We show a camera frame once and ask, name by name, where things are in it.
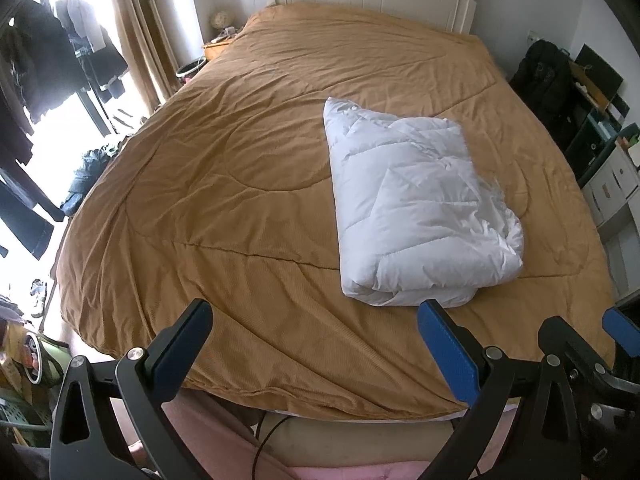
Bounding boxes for beige curtain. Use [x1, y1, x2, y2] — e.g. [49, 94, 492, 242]
[107, 0, 176, 106]

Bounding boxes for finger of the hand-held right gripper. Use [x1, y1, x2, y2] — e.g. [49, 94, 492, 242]
[537, 316, 617, 377]
[601, 306, 640, 353]

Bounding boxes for hanging dark clothes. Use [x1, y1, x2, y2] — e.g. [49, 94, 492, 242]
[0, 0, 131, 261]

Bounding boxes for green plastic basket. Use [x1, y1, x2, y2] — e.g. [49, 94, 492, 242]
[0, 395, 51, 438]

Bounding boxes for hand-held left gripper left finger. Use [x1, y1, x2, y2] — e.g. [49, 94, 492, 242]
[49, 299, 216, 480]

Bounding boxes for bed with tan quilt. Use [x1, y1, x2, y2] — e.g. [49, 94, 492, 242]
[52, 2, 616, 421]

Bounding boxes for white drawer cabinet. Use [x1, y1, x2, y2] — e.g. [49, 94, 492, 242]
[580, 125, 640, 301]

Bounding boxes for wooden nightstand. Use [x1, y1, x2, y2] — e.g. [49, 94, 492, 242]
[201, 35, 241, 61]

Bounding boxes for white puffer jacket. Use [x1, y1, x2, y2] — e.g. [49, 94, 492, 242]
[322, 96, 526, 308]

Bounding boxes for black backpack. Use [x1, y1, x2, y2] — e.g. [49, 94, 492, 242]
[507, 39, 588, 151]

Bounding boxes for white sneakers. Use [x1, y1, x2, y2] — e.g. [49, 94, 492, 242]
[29, 279, 51, 318]

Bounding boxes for round waste bin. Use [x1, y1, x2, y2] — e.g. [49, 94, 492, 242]
[175, 59, 207, 85]

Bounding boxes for beige bed base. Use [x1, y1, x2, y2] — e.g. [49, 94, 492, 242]
[255, 410, 461, 461]

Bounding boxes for black cable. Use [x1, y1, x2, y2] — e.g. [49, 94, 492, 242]
[251, 410, 281, 480]

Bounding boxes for round fan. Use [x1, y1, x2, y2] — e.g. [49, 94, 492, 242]
[20, 332, 66, 386]

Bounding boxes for teal metal shelf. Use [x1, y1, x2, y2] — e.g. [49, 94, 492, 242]
[565, 105, 631, 176]

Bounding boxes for pile of blue clothes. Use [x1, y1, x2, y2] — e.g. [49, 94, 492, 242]
[60, 142, 123, 216]

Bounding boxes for person's pink pants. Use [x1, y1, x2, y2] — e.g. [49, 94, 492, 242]
[110, 390, 521, 480]

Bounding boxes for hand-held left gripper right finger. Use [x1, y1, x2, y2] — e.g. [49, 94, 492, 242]
[417, 299, 583, 480]

